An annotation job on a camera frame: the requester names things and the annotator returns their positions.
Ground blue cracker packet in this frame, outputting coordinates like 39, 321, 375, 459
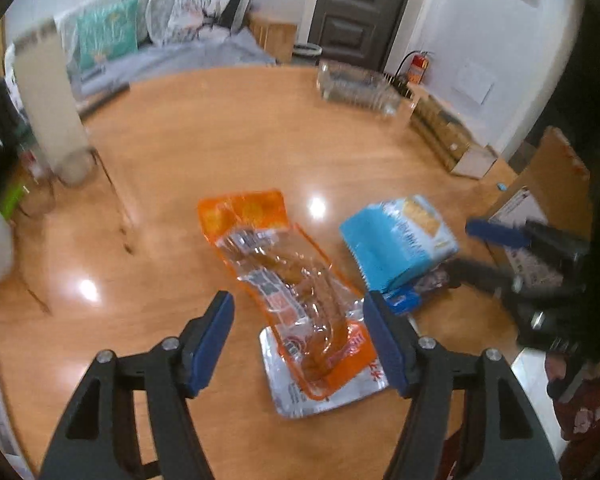
339, 195, 460, 293

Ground cardboard box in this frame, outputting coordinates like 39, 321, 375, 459
485, 127, 593, 291

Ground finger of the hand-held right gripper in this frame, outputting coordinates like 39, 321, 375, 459
465, 217, 588, 257
445, 257, 531, 302

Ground white thermos bottle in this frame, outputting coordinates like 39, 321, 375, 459
12, 25, 93, 173

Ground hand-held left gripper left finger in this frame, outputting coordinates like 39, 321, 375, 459
39, 290, 236, 480

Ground white deer print pillow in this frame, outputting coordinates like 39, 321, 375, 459
166, 0, 243, 43

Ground white wall panel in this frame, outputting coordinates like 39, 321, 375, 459
452, 60, 496, 107

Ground black-framed eyeglasses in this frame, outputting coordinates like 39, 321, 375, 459
17, 147, 137, 316

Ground grey sofa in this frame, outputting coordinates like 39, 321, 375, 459
0, 0, 301, 101

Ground small green item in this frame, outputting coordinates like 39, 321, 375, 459
0, 182, 28, 218

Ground silver white snack packet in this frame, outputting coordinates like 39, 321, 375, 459
259, 317, 390, 418

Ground black kettle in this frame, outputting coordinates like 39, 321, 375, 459
0, 80, 31, 181

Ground wooden tissue box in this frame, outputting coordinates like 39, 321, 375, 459
410, 95, 498, 180

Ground teal patterned pillow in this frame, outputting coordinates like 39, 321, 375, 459
76, 0, 141, 71

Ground dark red snack packet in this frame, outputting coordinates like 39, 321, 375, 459
412, 267, 453, 293

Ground person's right hand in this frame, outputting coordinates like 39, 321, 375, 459
545, 351, 583, 401

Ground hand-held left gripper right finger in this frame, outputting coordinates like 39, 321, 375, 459
362, 291, 563, 480

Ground small red-label bottle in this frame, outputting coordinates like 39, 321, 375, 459
22, 147, 48, 186

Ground dark brown door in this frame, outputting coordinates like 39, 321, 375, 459
307, 0, 421, 73

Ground red fire extinguisher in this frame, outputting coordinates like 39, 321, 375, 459
395, 50, 433, 86

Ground person's red patterned clothing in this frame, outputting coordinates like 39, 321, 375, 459
552, 352, 600, 443

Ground orange sausage packet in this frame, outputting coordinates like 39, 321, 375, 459
197, 189, 376, 401

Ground small blue snack packet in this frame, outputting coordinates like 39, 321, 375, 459
380, 285, 422, 317

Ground black remote control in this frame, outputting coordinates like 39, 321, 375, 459
75, 84, 131, 118

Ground grey trash bin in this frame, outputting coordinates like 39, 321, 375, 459
292, 42, 323, 67

